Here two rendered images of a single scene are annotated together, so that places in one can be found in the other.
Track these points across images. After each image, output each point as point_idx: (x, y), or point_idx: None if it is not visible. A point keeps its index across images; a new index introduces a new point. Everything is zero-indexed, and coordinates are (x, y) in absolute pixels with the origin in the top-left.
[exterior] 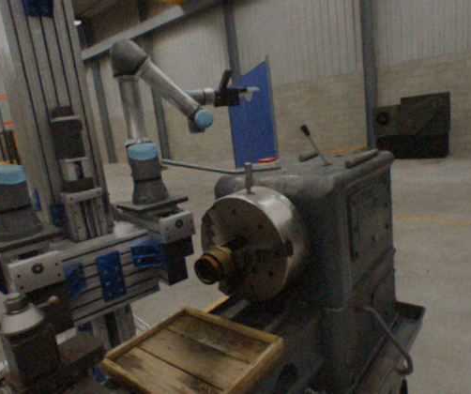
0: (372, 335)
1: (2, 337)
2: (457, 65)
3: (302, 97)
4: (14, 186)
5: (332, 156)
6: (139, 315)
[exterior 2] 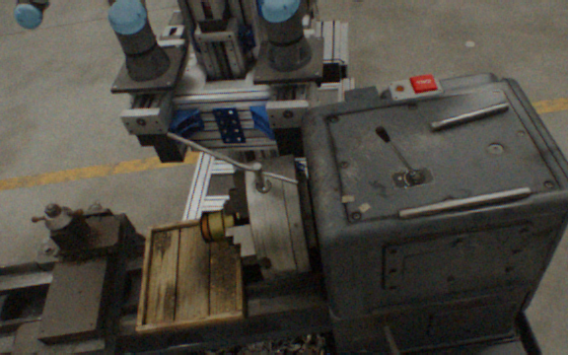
0: (423, 337)
1: None
2: None
3: None
4: (130, 35)
5: (495, 139)
6: (381, 81)
